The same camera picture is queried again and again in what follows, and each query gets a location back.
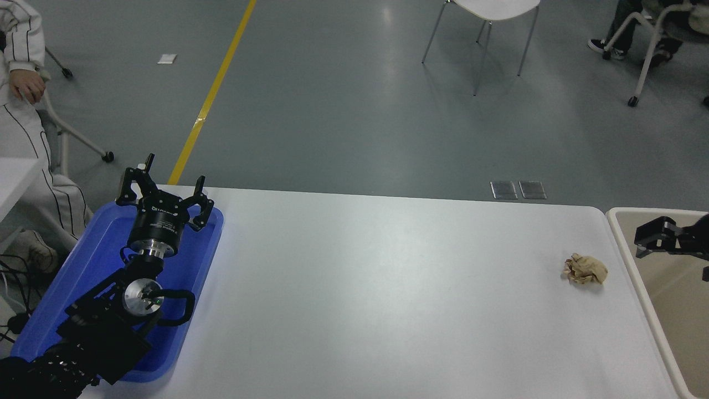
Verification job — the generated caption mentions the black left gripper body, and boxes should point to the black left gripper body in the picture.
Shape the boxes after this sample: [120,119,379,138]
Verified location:
[127,194,193,250]

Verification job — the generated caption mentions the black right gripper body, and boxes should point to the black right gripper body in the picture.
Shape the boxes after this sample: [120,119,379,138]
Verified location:
[691,213,709,257]

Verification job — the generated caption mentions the person's hand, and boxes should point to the person's hand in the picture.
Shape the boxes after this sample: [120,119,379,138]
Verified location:
[9,70,47,105]

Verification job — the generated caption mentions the large pale bin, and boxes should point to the large pale bin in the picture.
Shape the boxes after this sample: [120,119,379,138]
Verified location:
[605,207,709,399]

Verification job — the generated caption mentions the blue plastic tray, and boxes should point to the blue plastic tray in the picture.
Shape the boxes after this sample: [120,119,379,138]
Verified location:
[11,199,225,384]

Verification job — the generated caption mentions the crumpled tan paper ball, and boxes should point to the crumpled tan paper ball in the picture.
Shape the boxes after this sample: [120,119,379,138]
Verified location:
[562,253,609,287]

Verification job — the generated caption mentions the yellow floor tape line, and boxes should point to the yellow floor tape line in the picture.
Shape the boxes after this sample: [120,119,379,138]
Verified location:
[167,0,258,186]

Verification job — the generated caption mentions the small white side table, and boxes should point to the small white side table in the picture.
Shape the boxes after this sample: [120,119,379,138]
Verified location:
[0,158,46,222]

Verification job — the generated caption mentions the person in white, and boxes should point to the person in white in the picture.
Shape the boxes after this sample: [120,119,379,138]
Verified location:
[0,0,94,275]

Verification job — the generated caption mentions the person with black shoes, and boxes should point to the person with black shoes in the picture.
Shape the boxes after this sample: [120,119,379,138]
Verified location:
[587,0,685,68]

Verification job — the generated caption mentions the white chair with metal legs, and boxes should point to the white chair with metal legs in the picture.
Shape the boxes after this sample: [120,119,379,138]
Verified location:
[421,0,541,96]

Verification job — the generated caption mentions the wheeled chair with white frame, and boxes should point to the wheeled chair with white frame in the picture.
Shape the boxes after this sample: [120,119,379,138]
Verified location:
[38,47,115,175]

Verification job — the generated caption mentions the black cables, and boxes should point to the black cables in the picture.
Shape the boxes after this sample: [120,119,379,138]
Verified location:
[0,253,35,344]

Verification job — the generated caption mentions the white tube frame chair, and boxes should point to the white tube frame chair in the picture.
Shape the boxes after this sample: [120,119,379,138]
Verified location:
[603,3,709,108]

